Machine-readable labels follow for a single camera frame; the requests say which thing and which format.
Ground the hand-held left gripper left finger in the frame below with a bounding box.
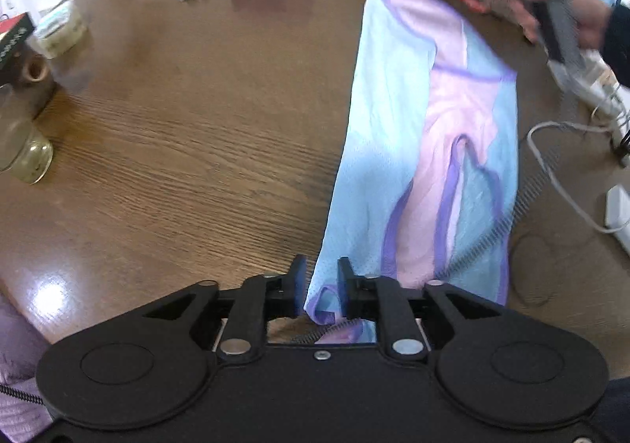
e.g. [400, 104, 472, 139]
[143, 254, 308, 367]

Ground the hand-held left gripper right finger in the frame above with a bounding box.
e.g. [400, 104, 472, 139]
[337, 256, 505, 365]

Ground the pastel pink blue mesh shirt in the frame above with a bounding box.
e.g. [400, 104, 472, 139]
[302, 0, 520, 344]

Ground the person's right hand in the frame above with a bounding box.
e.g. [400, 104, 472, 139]
[521, 0, 612, 50]

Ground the white power strip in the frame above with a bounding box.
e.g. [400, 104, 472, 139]
[548, 52, 630, 129]

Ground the white power adapter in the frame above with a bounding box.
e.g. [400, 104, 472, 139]
[604, 184, 630, 257]

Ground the purple quilted cloth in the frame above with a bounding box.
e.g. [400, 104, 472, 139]
[0, 295, 54, 431]

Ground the person's dark blue clothing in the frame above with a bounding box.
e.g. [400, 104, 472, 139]
[603, 379, 630, 443]

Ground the glass jar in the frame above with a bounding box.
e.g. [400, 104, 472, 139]
[0, 54, 55, 185]

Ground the red and black box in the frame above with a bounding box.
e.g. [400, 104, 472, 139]
[0, 13, 37, 85]

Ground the long white cable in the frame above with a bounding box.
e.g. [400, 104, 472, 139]
[526, 120, 630, 234]

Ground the black coiled cable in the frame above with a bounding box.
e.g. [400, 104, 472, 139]
[0, 162, 554, 404]

